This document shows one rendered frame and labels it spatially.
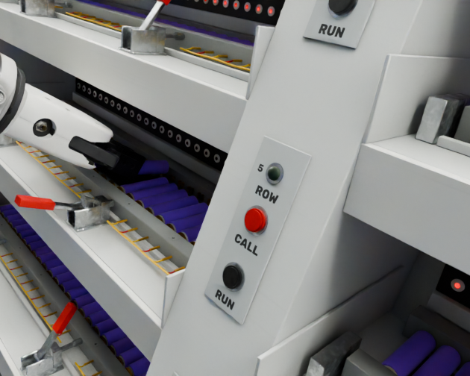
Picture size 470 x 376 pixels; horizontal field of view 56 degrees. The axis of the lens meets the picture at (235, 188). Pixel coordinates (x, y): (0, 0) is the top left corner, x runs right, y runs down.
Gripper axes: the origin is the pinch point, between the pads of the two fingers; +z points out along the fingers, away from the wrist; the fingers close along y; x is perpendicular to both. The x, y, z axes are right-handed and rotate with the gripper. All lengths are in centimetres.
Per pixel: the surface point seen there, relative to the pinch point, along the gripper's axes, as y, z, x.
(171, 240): -15.6, -1.4, 3.5
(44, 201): -5.8, -9.5, 6.4
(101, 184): -1.5, -1.7, 3.6
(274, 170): -28.1, -9.2, -6.3
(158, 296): -19.6, -3.6, 7.6
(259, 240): -28.8, -7.8, -1.9
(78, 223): -6.2, -5.1, 7.4
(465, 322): -38.6, 10.1, -3.6
